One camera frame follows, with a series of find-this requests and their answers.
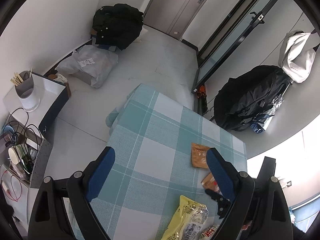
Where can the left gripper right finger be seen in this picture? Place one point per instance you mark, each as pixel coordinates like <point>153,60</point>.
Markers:
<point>223,172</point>

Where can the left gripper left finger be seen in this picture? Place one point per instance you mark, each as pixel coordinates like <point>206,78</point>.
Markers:
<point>97,171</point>

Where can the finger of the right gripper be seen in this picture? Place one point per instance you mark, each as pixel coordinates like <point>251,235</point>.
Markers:
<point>223,204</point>

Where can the brown heart sachet packet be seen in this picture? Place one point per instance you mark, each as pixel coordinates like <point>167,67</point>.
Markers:
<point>210,183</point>

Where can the red white snack wrapper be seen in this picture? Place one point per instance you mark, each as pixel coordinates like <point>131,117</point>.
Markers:
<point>209,232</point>

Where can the yellow bread wrapper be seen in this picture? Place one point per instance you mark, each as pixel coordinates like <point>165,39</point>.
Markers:
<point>187,221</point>

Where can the folded blue silver umbrella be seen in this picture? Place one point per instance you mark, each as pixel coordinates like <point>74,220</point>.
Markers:
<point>262,121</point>

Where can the teal checked tablecloth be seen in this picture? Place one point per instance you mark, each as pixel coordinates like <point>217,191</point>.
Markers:
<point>152,136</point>

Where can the black hanging backpack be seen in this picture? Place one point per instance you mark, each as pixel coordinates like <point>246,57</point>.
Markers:
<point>246,98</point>

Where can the orange black tool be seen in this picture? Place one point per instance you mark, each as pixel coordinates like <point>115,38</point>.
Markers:
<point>201,92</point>

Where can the white side cabinet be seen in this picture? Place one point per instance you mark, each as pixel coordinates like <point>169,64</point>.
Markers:
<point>38,111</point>

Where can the grey white utensil holder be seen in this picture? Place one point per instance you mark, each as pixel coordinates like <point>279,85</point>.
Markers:
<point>26,90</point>

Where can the grey plastic parcel bag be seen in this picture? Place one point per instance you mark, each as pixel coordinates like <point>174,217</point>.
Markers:
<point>90,64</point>

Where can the white hanging bag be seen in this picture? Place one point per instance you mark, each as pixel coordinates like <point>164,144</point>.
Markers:
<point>293,59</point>

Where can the black backpack on floor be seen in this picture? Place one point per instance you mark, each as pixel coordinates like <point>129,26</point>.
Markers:
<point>118,25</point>

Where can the grey entrance door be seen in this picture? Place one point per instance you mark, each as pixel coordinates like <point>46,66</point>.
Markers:
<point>171,17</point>

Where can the black framed glass door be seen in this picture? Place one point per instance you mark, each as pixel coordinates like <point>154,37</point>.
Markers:
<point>238,24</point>

